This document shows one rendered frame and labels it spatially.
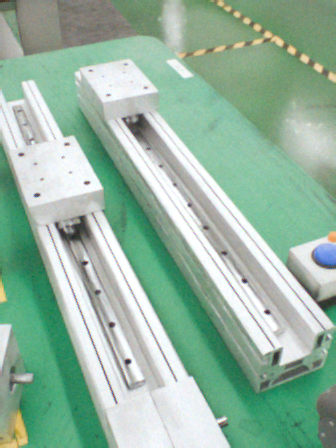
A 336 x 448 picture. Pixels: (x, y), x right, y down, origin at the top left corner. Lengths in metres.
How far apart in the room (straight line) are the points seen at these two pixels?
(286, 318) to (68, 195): 0.35
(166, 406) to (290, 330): 0.21
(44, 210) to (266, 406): 0.40
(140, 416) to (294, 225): 0.48
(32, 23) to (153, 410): 1.88
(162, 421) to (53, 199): 0.36
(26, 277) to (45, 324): 0.10
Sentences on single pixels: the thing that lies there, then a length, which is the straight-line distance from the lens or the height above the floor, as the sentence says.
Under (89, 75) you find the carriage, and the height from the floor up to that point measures 0.90.
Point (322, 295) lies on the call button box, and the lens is 0.78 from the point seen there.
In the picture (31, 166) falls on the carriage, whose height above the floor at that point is 0.90.
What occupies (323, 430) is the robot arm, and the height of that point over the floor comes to 0.98.
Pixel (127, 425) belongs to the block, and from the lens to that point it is 0.57.
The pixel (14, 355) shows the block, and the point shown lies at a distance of 0.68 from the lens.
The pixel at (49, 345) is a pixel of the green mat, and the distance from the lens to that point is 0.76.
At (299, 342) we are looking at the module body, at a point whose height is 0.82.
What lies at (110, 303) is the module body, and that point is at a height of 0.83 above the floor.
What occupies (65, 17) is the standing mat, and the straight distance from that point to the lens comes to 4.13.
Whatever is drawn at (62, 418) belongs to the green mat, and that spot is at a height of 0.78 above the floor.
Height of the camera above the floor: 1.37
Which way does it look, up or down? 41 degrees down
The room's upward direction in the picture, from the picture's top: straight up
